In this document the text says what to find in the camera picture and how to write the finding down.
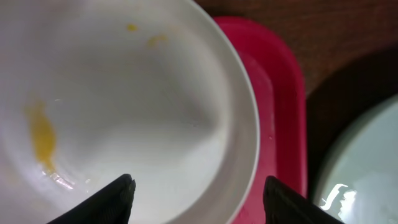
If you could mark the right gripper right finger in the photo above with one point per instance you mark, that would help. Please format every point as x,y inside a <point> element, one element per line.
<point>283,205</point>

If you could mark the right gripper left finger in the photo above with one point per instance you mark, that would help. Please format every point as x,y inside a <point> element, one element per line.
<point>111,205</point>

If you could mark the white plate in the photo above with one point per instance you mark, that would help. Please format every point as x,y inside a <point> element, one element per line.
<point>91,90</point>

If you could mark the mint green plate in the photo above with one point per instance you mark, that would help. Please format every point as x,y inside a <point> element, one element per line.
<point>358,181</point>

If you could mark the red plastic tray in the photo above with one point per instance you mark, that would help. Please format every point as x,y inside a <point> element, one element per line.
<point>278,85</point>

